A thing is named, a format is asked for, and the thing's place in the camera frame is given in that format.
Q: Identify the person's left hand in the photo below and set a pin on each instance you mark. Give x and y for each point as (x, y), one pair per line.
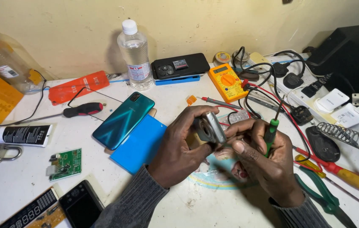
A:
(173, 152)

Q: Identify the person's right hand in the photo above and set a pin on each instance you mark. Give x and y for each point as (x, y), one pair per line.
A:
(271, 171)

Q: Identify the silver compact camera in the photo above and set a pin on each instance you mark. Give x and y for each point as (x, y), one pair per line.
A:
(212, 128)

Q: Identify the blue phone cover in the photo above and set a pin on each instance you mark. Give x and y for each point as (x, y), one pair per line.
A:
(138, 148)

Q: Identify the small orange plastic piece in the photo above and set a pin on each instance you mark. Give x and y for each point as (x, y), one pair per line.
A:
(191, 100)

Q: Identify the black soldering stand base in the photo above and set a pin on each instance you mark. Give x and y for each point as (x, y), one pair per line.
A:
(323, 145)

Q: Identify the teal smartphone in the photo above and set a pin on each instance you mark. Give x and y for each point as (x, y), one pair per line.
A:
(122, 120)

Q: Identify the small clear plastic bag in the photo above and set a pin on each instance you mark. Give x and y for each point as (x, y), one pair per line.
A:
(239, 116)

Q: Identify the black power plug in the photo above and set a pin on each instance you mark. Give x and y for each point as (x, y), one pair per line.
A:
(280, 69)
(293, 80)
(302, 115)

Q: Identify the red multimeter probe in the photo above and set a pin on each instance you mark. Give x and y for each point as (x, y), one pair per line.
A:
(217, 102)

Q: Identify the metal tweezers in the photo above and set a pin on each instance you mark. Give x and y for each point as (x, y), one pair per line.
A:
(263, 103)

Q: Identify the blue phone box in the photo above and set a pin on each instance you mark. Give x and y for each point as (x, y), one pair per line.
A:
(176, 79)

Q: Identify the soldering iron spring holder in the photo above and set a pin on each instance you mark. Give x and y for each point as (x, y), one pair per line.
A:
(341, 133)

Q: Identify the white power strip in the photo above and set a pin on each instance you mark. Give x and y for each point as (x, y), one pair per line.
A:
(306, 95)

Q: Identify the black smartphone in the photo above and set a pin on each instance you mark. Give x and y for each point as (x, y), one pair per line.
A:
(179, 65)

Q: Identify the yellow digital multimeter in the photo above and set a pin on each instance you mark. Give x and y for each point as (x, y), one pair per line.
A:
(227, 82)

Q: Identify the white phone charger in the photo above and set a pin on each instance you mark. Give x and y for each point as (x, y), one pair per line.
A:
(348, 115)
(333, 99)

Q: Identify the black power adapter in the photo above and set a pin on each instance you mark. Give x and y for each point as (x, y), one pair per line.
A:
(315, 86)

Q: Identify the clear water bottle white cap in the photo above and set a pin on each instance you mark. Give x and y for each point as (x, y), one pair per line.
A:
(135, 57)

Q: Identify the green circuit board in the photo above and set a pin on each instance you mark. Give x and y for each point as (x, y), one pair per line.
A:
(67, 164)

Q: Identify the orange-red plastic packet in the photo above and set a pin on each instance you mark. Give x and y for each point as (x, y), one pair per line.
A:
(78, 87)

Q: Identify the grey solder spool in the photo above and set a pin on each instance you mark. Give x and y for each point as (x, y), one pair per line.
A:
(244, 57)

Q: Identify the brown circuit board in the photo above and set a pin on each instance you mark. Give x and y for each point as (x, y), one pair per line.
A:
(51, 218)

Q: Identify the black speaker box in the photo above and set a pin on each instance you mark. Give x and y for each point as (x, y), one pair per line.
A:
(350, 53)

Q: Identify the black segment display board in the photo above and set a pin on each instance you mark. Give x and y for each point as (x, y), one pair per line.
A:
(30, 210)

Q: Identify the black white tube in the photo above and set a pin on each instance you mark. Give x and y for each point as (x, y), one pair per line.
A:
(15, 135)

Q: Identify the large clear plastic bottle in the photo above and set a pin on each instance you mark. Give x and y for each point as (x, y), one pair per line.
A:
(2, 60)

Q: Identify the black compact camera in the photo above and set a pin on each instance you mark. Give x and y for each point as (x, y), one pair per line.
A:
(80, 204)

